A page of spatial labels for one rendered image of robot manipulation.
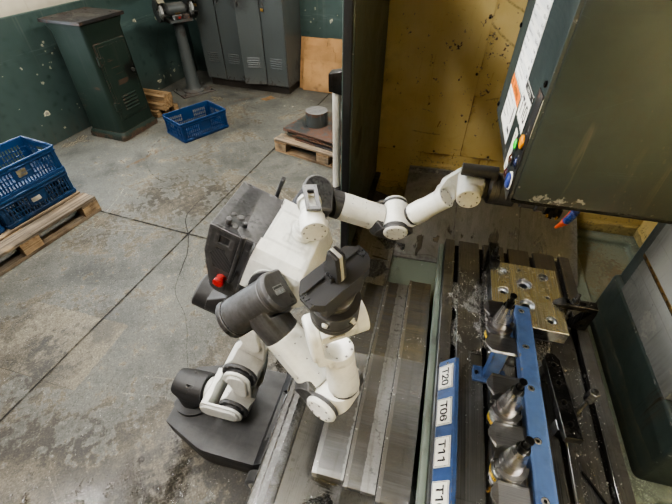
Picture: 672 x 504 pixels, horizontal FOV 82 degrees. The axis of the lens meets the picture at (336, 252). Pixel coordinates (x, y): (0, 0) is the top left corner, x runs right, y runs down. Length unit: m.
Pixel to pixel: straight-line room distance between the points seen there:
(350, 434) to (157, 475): 1.14
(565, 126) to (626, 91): 0.09
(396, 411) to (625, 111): 1.03
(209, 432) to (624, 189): 1.83
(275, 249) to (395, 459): 0.75
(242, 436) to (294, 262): 1.21
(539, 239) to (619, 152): 1.45
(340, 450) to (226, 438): 0.78
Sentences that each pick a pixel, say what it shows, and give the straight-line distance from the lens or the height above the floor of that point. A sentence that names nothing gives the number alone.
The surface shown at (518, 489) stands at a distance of 0.87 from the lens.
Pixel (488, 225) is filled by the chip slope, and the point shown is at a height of 0.73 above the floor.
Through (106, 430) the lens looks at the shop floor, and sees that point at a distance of 2.46.
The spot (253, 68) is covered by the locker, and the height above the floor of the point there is 0.32.
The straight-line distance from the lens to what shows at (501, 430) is 0.90.
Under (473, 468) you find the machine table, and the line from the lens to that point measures 1.21.
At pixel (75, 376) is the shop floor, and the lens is 2.73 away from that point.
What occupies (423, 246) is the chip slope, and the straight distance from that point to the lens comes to 2.06.
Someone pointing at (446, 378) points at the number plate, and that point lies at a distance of 1.25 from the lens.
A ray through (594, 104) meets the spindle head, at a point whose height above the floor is 1.76.
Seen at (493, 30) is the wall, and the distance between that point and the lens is 2.06.
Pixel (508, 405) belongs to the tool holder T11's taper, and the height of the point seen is 1.26.
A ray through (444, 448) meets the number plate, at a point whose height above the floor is 0.94.
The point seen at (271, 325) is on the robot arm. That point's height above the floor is 1.30.
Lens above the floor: 1.99
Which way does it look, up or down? 42 degrees down
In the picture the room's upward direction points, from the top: straight up
